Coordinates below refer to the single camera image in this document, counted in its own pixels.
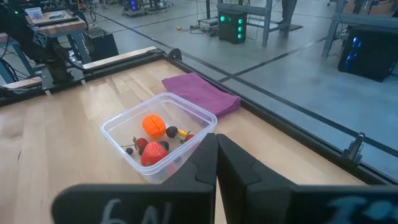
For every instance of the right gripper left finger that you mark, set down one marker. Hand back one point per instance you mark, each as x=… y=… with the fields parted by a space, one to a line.
x=140 y=205

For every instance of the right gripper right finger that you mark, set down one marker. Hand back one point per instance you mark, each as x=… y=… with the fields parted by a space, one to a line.
x=295 y=205

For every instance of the large red toy strawberry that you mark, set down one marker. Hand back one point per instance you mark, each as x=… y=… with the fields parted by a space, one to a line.
x=152 y=154

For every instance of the tiny dark toy berry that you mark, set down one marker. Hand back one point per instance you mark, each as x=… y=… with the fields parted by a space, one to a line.
x=129 y=151

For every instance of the small red toy strawberry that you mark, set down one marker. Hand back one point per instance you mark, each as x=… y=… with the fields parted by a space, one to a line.
x=142 y=143

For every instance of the dark round toy berry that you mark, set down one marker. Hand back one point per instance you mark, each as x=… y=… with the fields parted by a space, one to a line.
x=164 y=145
x=171 y=132

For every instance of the orange toy mandarin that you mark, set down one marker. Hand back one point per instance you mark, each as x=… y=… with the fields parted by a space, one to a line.
x=154 y=126

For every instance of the yellow toy produce piece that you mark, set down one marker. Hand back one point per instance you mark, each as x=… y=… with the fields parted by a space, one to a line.
x=183 y=133

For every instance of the small red fruit green stem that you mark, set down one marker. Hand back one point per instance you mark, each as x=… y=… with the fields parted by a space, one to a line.
x=190 y=137

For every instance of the clear plastic tupperware container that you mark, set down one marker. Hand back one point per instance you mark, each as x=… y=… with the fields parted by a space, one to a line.
x=124 y=124

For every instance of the metal table clamp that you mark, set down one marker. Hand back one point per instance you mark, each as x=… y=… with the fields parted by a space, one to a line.
x=356 y=149

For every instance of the purple folded cloth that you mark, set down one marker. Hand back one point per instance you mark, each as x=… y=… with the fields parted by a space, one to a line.
x=199 y=93

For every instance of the wooden side plank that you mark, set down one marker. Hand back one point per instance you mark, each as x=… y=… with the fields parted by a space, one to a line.
x=121 y=57

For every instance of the black box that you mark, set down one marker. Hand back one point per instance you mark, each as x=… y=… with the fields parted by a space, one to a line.
x=101 y=46

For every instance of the black computer blue lights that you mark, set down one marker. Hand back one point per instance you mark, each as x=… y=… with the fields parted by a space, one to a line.
x=370 y=59

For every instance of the grey metal workbench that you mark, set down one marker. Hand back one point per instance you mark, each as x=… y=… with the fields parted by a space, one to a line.
x=266 y=28
x=363 y=21

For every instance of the black computer green lights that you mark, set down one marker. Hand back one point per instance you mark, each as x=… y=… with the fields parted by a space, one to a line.
x=231 y=29

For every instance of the person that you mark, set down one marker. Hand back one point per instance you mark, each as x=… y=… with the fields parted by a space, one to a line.
x=287 y=12

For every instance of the wooden top workbench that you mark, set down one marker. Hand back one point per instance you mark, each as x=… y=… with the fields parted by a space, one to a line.
x=59 y=28

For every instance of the grey floor power box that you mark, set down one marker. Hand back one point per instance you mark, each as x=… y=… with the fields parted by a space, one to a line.
x=208 y=22

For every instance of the computer with purple lights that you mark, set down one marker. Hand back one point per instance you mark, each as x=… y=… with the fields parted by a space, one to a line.
x=133 y=4

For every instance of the small clear container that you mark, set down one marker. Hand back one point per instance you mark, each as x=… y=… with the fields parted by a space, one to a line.
x=34 y=14

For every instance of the black aluminium table frame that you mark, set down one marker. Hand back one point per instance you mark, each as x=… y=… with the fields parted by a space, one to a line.
x=311 y=144

